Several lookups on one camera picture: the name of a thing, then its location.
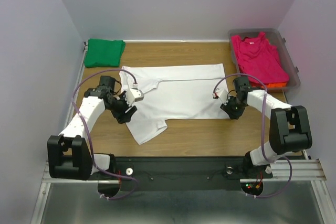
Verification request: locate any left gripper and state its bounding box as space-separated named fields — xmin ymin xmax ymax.
xmin=107 ymin=90 xmax=137 ymax=124

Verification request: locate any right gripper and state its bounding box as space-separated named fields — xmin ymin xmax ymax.
xmin=219 ymin=94 xmax=246 ymax=119

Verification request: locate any white t shirt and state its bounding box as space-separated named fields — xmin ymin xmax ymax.
xmin=119 ymin=63 xmax=229 ymax=145

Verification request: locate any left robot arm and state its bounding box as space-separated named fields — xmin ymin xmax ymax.
xmin=47 ymin=76 xmax=144 ymax=180

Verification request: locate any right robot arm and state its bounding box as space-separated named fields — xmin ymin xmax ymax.
xmin=213 ymin=74 xmax=312 ymax=177

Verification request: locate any orange t shirt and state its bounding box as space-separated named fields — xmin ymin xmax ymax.
xmin=265 ymin=82 xmax=287 ymax=89

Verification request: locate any pink t shirt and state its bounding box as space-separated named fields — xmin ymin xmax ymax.
xmin=231 ymin=31 xmax=289 ymax=86

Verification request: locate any folded green t shirt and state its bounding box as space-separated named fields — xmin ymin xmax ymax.
xmin=84 ymin=39 xmax=125 ymax=68

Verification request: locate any clear plastic bin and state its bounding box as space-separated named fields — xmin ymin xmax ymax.
xmin=228 ymin=28 xmax=300 ymax=92

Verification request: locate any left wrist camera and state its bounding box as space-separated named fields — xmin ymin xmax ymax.
xmin=125 ymin=83 xmax=144 ymax=105

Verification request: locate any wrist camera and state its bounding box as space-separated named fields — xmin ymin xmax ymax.
xmin=213 ymin=88 xmax=229 ymax=104
xmin=125 ymin=83 xmax=144 ymax=105

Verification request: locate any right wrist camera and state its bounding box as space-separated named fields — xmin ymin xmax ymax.
xmin=213 ymin=88 xmax=229 ymax=104

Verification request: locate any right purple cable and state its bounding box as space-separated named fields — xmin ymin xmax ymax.
xmin=212 ymin=74 xmax=294 ymax=198

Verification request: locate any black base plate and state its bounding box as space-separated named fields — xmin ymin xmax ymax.
xmin=90 ymin=156 xmax=272 ymax=197

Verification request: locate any aluminium rail frame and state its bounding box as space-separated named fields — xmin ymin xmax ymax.
xmin=30 ymin=41 xmax=336 ymax=224

